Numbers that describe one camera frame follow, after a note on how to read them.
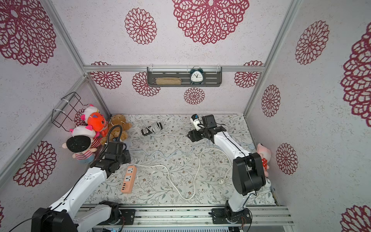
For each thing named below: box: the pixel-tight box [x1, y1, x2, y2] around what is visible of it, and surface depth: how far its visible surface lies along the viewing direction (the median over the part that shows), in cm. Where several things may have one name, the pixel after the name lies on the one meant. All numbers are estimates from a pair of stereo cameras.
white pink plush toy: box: [80, 103, 99, 125], surface depth 95 cm
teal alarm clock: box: [189, 68, 205, 86], surface depth 92 cm
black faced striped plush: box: [61, 125, 98, 163], surface depth 83 cm
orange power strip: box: [120, 165, 138, 194], surface depth 86 cm
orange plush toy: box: [87, 112, 109, 145], surface depth 91 cm
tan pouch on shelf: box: [155, 76, 182, 86], surface depth 91 cm
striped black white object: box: [141, 121, 164, 137], surface depth 108 cm
